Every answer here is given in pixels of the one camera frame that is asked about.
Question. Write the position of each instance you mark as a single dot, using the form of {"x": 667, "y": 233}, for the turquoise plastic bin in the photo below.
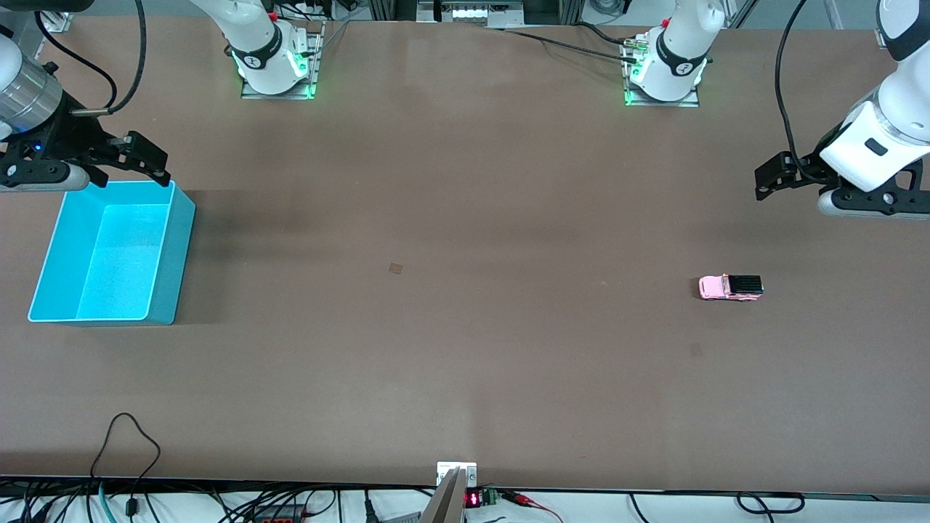
{"x": 116, "y": 254}

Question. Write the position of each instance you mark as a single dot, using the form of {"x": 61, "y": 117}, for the grey camera mount bar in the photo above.
{"x": 443, "y": 501}

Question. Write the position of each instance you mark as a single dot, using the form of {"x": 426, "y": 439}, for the aluminium frame with light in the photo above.
{"x": 472, "y": 11}

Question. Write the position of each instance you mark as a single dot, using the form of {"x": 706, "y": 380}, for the pink jeep toy black roof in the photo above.
{"x": 716, "y": 288}

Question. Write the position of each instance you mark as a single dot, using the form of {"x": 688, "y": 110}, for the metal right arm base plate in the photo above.
{"x": 280, "y": 91}

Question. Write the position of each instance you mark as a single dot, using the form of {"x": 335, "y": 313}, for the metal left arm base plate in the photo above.
{"x": 661, "y": 102}

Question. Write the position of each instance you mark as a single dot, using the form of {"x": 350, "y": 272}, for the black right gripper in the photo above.
{"x": 71, "y": 138}

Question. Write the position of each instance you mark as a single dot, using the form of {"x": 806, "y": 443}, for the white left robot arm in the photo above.
{"x": 872, "y": 138}

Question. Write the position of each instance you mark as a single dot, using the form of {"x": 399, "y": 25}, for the red LED display module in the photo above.
{"x": 476, "y": 498}

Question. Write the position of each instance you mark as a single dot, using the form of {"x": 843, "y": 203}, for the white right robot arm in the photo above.
{"x": 258, "y": 36}

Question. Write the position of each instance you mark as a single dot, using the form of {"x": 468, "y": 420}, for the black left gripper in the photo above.
{"x": 808, "y": 173}

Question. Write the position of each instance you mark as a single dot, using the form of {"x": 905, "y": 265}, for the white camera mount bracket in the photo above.
{"x": 447, "y": 468}

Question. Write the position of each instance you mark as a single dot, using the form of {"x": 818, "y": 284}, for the orange black connector box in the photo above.
{"x": 280, "y": 516}

